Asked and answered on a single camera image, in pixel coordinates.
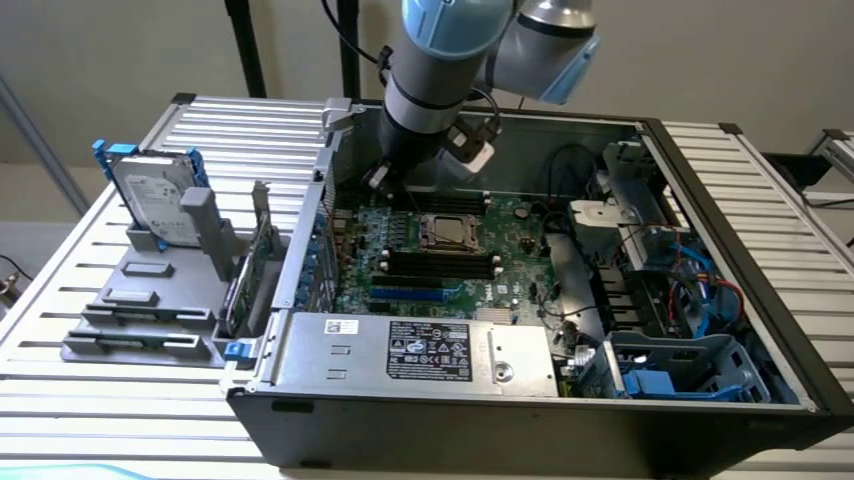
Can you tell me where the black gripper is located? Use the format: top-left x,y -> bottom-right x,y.
369,110 -> 452,195

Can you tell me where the CPU socket with cover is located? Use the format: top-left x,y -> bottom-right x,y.
413,211 -> 485,254

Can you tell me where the black expansion slot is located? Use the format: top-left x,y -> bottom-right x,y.
369,277 -> 445,291

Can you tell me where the blue expansion slot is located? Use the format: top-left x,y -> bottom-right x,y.
368,287 -> 449,303

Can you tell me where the green motherboard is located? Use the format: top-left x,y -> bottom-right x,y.
332,192 -> 583,352

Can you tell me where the blue disk caddy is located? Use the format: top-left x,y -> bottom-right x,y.
92,140 -> 226,252

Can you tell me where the silver metal drive cage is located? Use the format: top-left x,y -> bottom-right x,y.
565,141 -> 692,272

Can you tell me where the green graphics card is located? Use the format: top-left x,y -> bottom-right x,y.
218,181 -> 282,337

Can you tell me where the small silver chipset heatsink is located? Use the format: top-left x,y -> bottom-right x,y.
475,306 -> 523,324

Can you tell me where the silver hard disk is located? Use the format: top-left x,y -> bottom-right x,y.
108,154 -> 202,247

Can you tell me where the silver power supply unit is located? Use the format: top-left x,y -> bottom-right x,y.
268,311 -> 560,399

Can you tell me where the grey parts rack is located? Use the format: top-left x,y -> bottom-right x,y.
60,186 -> 296,372

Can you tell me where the black open PC case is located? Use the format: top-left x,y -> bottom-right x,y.
222,97 -> 854,472

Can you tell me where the blue plastic disk bay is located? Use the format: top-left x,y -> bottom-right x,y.
601,331 -> 774,404

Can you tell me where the metal slat side table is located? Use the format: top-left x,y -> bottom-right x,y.
802,128 -> 854,202

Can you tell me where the teal object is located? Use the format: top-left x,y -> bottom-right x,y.
0,462 -> 145,480

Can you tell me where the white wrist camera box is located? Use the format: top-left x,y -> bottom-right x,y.
440,124 -> 499,176

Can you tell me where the black stand post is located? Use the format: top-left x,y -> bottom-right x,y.
335,0 -> 365,100
221,0 -> 269,99

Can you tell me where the black looped wire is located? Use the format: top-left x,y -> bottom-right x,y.
541,144 -> 599,202

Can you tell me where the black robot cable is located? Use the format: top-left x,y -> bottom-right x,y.
319,0 -> 503,147

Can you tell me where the blue SATA wire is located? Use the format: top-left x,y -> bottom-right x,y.
664,239 -> 723,342

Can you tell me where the grey metal frame leg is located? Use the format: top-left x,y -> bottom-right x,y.
0,74 -> 89,217

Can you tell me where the red wire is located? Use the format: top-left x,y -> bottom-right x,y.
704,278 -> 747,322

